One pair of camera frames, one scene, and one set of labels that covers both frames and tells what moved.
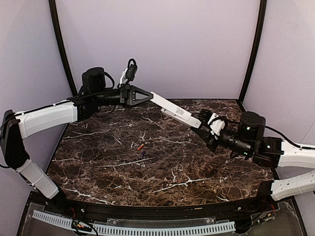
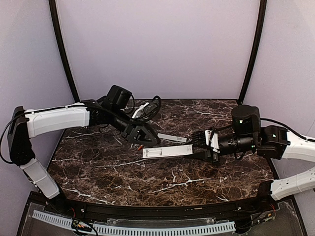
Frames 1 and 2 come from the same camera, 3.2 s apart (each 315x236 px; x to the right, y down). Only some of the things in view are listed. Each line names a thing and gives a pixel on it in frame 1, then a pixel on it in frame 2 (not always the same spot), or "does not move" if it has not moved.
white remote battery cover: [170, 106] to [179, 138]
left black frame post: [53, 6] does not move
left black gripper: [123, 97] to [131, 134]
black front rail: [163, 212] does not move
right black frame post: [256, 45] does not move
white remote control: [192, 121] to [169, 151]
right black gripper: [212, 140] to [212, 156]
